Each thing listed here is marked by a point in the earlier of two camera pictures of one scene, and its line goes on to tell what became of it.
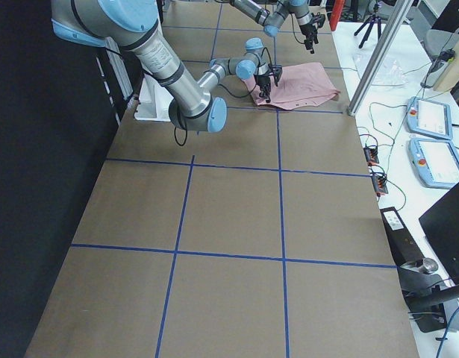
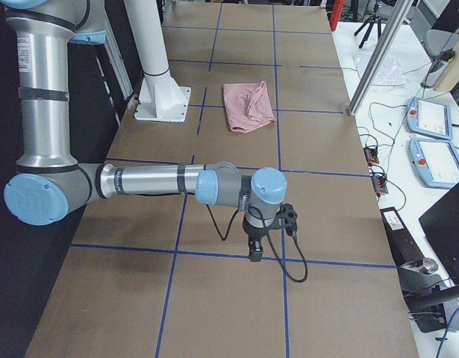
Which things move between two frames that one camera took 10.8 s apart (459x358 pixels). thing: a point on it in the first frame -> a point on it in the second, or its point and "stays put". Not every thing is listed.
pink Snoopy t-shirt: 299,85 -> 248,106
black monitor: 445,225 stays put
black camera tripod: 371,22 stays put
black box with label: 403,246 stays put
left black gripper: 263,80 -> 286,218
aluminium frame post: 397,16 stays put
